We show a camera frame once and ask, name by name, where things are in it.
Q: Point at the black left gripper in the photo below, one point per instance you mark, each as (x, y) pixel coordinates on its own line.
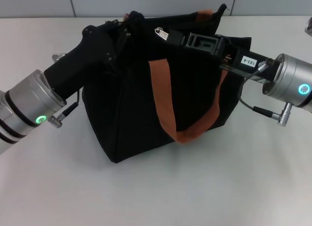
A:
(85, 60)

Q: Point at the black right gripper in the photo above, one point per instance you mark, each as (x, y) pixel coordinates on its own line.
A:
(234, 58)

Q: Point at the silver zipper pull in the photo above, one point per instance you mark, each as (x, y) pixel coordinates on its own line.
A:
(162, 34)

